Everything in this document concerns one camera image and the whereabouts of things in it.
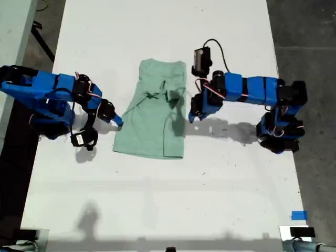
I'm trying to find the pale side table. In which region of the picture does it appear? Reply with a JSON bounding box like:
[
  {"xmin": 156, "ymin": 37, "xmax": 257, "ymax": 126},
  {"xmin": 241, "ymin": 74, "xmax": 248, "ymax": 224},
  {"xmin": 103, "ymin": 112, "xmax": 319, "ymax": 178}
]
[{"xmin": 0, "ymin": 0, "xmax": 38, "ymax": 155}]

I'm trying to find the gripper camera cable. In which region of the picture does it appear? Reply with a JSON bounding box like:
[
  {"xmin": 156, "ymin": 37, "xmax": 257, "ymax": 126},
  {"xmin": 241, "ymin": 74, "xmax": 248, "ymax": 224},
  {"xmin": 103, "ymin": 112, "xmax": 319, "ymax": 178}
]
[
  {"xmin": 44, "ymin": 88, "xmax": 78, "ymax": 137},
  {"xmin": 203, "ymin": 38, "xmax": 232, "ymax": 74}
]

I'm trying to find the thin green cable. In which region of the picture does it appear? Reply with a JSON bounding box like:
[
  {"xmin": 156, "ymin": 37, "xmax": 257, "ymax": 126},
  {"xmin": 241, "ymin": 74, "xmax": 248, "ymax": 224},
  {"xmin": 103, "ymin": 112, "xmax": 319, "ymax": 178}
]
[{"xmin": 35, "ymin": 0, "xmax": 50, "ymax": 13}]

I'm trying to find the grey plate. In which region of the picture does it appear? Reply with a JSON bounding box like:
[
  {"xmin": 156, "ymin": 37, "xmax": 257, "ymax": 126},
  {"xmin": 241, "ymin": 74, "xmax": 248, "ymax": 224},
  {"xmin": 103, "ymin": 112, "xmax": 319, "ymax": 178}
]
[{"xmin": 19, "ymin": 227, "xmax": 50, "ymax": 245}]

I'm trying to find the blue tape strip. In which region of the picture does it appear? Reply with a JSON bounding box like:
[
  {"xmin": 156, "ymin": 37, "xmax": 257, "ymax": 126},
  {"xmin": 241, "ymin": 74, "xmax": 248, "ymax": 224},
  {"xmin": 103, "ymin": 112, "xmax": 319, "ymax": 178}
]
[{"xmin": 291, "ymin": 211, "xmax": 308, "ymax": 221}]

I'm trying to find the small black box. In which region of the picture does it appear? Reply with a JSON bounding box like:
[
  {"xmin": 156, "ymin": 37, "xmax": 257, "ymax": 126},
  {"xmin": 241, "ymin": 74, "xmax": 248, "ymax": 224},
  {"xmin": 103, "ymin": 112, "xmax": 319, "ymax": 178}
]
[
  {"xmin": 289, "ymin": 227, "xmax": 316, "ymax": 238},
  {"xmin": 15, "ymin": 229, "xmax": 39, "ymax": 241}
]

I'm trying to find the grey pipe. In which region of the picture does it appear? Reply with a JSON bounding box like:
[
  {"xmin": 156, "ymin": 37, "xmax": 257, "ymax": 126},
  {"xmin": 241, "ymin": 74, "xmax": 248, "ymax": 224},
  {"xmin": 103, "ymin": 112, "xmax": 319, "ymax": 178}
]
[
  {"xmin": 282, "ymin": 238, "xmax": 336, "ymax": 252},
  {"xmin": 0, "ymin": 241, "xmax": 40, "ymax": 252}
]

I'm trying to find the black bar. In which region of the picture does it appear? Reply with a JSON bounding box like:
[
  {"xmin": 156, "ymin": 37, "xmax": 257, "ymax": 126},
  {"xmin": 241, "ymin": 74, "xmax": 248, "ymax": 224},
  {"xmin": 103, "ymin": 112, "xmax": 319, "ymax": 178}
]
[{"xmin": 30, "ymin": 21, "xmax": 56, "ymax": 63}]

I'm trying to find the pale green t-shirt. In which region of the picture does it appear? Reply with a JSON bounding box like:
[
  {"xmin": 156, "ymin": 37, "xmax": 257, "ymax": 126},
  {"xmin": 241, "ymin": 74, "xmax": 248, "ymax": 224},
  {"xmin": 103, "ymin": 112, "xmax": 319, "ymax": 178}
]
[{"xmin": 112, "ymin": 58, "xmax": 187, "ymax": 160}]

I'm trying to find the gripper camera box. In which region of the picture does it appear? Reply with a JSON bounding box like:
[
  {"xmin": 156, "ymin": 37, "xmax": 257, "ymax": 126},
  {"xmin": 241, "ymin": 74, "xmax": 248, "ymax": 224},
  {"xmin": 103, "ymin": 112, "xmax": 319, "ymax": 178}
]
[
  {"xmin": 70, "ymin": 128, "xmax": 99, "ymax": 151},
  {"xmin": 193, "ymin": 46, "xmax": 213, "ymax": 77}
]

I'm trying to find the white plate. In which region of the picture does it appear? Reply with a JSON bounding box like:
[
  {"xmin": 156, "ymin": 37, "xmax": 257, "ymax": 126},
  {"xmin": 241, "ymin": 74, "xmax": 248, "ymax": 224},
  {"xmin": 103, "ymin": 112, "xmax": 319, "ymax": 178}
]
[{"xmin": 279, "ymin": 225, "xmax": 313, "ymax": 243}]

